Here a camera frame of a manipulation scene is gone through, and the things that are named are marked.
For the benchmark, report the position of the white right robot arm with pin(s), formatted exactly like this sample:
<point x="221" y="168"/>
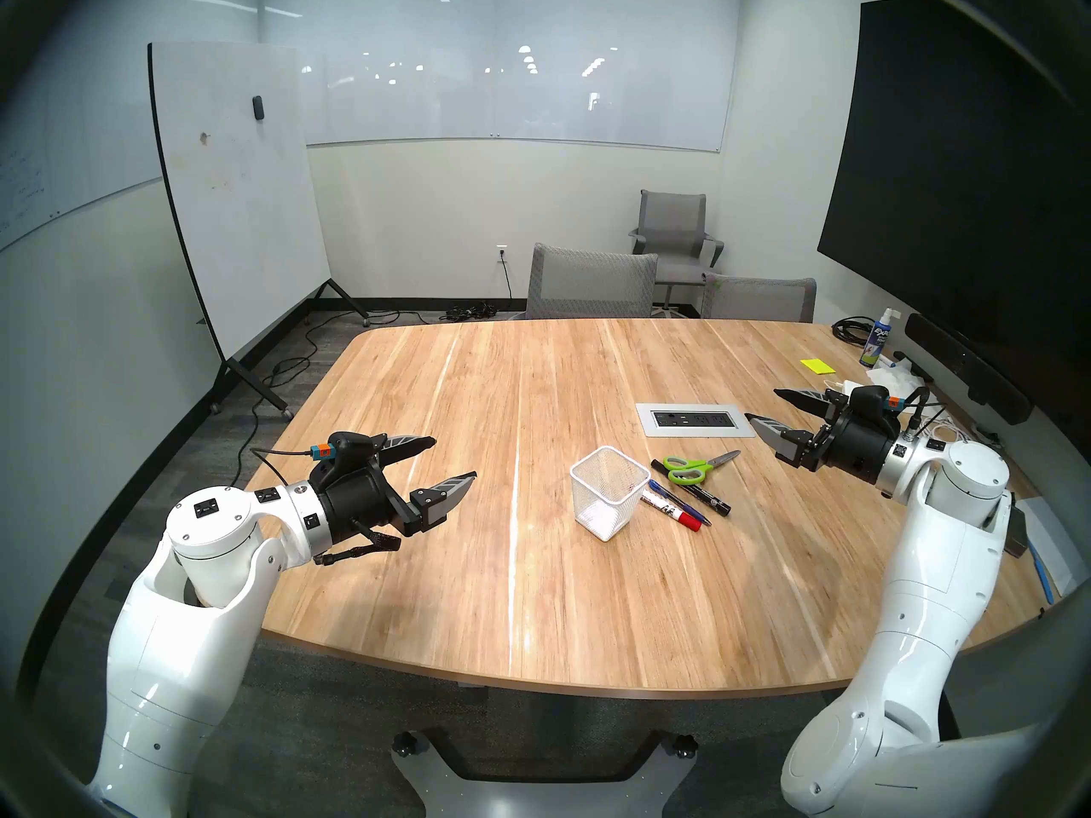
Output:
<point x="920" y="612"/>

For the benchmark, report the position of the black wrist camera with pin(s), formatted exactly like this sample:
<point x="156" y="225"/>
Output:
<point x="349" y="450"/>
<point x="871" y="397"/>

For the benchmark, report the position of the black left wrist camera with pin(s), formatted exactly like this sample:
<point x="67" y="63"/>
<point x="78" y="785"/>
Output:
<point x="349" y="450"/>

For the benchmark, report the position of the white paper sheet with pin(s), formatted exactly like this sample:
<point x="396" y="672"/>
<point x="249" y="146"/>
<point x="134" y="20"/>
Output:
<point x="1053" y="544"/>

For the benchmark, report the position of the grey mesh-back chair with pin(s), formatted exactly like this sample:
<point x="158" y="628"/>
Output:
<point x="588" y="284"/>
<point x="759" y="301"/>

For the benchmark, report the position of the rolling whiteboard on stand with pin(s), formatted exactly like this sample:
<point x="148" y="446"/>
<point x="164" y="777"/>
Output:
<point x="239" y="186"/>

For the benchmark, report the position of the blue pen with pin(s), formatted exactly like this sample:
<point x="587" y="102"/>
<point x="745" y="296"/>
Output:
<point x="673" y="498"/>

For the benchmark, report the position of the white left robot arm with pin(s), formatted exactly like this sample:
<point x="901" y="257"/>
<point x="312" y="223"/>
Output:
<point x="187" y="654"/>

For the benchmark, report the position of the thin blue stick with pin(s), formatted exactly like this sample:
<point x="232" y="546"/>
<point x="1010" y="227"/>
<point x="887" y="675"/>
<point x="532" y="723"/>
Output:
<point x="1041" y="573"/>

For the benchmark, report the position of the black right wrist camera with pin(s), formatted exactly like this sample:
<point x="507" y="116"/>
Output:
<point x="871" y="397"/>

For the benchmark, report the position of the red-capped white marker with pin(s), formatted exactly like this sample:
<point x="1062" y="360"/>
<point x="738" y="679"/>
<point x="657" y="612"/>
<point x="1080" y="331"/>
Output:
<point x="695" y="523"/>

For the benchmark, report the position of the white mesh pen holder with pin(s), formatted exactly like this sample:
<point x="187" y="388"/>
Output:
<point x="597" y="518"/>

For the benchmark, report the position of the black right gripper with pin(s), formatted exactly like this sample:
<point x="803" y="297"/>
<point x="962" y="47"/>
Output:
<point x="857" y="446"/>

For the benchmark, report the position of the large black wall screen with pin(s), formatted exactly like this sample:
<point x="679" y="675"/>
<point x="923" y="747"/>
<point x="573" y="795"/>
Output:
<point x="955" y="186"/>

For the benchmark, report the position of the black permanent marker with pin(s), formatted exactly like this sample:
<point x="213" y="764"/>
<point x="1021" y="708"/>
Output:
<point x="714" y="504"/>

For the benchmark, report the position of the grey armrest office chair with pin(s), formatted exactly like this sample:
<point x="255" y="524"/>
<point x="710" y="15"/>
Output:
<point x="673" y="216"/>

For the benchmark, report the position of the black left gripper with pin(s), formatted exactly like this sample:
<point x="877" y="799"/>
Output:
<point x="358" y="501"/>

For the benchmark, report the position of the silver table outlet panel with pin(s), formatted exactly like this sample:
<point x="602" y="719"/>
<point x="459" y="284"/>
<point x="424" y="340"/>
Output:
<point x="682" y="418"/>

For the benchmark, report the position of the black soundbar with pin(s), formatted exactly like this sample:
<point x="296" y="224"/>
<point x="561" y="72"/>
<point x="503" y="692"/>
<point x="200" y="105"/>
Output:
<point x="963" y="360"/>

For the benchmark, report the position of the whiteboard cleaner spray bottle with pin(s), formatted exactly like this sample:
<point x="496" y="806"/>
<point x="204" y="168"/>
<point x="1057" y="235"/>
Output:
<point x="875" y="343"/>

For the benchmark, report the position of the white crumpled tissue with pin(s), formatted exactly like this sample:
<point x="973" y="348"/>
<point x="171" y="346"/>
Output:
<point x="903" y="375"/>

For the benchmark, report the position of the dark grey and yellow block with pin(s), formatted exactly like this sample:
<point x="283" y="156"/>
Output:
<point x="1016" y="539"/>

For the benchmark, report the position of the wall whiteboard with writing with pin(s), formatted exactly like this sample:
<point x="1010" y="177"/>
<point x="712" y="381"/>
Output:
<point x="51" y="143"/>

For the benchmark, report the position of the plain glass wall whiteboard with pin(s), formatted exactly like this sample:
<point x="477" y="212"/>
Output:
<point x="511" y="100"/>

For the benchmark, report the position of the yellow sticky note pad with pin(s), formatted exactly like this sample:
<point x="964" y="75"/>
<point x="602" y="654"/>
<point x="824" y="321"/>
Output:
<point x="816" y="365"/>

